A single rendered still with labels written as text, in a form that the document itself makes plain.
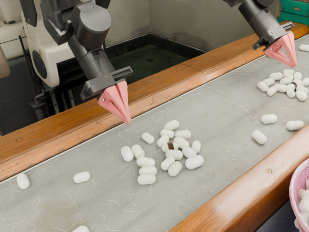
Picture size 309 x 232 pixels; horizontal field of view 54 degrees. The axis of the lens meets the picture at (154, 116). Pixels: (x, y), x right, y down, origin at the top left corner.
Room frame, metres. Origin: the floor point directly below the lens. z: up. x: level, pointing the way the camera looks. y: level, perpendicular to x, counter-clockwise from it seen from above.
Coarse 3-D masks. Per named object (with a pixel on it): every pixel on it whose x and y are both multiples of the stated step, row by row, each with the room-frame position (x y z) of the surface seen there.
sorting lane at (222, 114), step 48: (192, 96) 0.70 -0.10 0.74; (240, 96) 0.68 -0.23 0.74; (96, 144) 0.52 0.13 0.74; (144, 144) 0.51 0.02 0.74; (240, 144) 0.49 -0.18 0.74; (0, 192) 0.39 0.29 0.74; (48, 192) 0.39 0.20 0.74; (96, 192) 0.38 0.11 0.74; (144, 192) 0.37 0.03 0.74; (192, 192) 0.37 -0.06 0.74
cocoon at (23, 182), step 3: (21, 174) 0.42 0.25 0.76; (24, 174) 0.42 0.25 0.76; (18, 177) 0.41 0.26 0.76; (21, 177) 0.41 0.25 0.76; (24, 177) 0.41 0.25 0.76; (27, 177) 0.42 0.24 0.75; (18, 180) 0.41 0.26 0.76; (21, 180) 0.40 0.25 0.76; (24, 180) 0.40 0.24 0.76; (27, 180) 0.41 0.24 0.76; (18, 183) 0.40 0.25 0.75; (21, 183) 0.40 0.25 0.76; (24, 183) 0.40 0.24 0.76; (27, 183) 0.40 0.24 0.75; (21, 186) 0.40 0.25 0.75; (24, 186) 0.40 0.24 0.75; (27, 186) 0.40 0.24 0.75
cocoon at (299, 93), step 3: (300, 90) 0.66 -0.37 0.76; (297, 93) 0.66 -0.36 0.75; (300, 93) 0.65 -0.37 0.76; (303, 93) 0.65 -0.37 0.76; (297, 96) 0.65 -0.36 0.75; (300, 96) 0.64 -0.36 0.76; (303, 96) 0.64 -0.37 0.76; (306, 96) 0.64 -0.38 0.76; (300, 99) 0.64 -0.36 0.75; (303, 99) 0.64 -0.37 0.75
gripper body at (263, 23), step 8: (256, 16) 0.75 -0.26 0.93; (264, 16) 0.75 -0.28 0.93; (272, 16) 0.75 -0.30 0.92; (256, 24) 0.75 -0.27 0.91; (264, 24) 0.73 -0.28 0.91; (272, 24) 0.73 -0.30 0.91; (288, 24) 0.74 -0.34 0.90; (256, 32) 0.75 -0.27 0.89; (264, 32) 0.73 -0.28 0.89; (264, 40) 0.73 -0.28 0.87; (256, 48) 0.71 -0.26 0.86
